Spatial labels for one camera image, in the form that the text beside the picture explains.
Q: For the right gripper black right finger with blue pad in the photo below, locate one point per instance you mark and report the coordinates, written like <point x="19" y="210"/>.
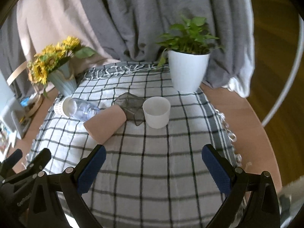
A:
<point x="262" y="209"/>

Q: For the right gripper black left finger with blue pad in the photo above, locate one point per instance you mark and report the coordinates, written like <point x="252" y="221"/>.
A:
<point x="45" y="209"/>

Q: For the white plastic cup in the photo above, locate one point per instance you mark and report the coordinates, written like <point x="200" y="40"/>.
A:
<point x="156" y="112"/>

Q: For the pink cup lying down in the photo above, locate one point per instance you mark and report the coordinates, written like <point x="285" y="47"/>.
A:
<point x="105" y="123"/>

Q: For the smoky grey glass cup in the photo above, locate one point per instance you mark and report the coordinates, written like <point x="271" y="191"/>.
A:
<point x="132" y="107"/>

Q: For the black clamp tool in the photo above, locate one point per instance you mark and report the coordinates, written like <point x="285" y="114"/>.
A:
<point x="16" y="188"/>

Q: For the clear plastic water bottle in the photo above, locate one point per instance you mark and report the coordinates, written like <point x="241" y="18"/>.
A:
<point x="80" y="109"/>

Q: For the round wooden side table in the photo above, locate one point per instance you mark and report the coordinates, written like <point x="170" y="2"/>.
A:
<point x="37" y="99"/>

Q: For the checked grey white tablecloth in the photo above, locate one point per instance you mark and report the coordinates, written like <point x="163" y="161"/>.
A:
<point x="154" y="177"/>

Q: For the light blue ribbed vase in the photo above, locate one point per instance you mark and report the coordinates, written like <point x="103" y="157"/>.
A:
<point x="63" y="79"/>

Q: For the yellow sunflower bouquet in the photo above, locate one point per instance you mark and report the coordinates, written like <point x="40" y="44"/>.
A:
<point x="54" y="56"/>

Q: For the white plant pot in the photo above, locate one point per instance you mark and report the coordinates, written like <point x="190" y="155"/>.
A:
<point x="187" y="71"/>

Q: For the green leafy plant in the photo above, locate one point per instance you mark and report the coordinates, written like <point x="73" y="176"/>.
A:
<point x="191" y="36"/>

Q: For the beige curtain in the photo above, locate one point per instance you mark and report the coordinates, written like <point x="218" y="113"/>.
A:
<point x="44" y="22"/>

